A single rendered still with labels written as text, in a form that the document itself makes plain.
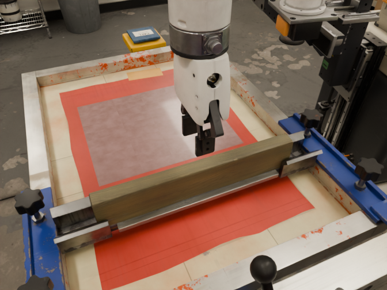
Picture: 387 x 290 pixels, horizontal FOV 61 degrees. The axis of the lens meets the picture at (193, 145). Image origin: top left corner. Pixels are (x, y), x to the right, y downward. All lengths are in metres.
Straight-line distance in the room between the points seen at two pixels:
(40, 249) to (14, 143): 1.93
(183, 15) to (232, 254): 0.39
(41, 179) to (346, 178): 0.59
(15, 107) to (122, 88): 1.93
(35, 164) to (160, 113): 0.33
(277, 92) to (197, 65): 2.37
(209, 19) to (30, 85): 0.70
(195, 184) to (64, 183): 0.29
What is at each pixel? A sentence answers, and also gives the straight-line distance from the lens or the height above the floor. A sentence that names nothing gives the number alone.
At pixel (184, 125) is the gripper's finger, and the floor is 1.14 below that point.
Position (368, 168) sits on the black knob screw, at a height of 1.06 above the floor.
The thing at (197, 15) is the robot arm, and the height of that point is 1.34.
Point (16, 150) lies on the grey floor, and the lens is 2.43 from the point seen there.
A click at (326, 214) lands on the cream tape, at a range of 0.68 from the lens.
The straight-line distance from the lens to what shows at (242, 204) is 0.66.
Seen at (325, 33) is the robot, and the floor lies 1.06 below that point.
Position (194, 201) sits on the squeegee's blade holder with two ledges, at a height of 1.00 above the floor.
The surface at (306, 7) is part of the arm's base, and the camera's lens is 1.00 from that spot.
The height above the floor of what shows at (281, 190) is 0.96.
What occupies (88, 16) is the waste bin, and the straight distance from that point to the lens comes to 3.76.
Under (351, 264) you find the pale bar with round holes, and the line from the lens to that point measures 0.53.
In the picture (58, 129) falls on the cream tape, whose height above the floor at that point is 0.96.
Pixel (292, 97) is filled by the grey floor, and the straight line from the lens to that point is 2.73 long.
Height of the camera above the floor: 1.47
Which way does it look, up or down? 43 degrees down
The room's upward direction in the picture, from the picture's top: straight up
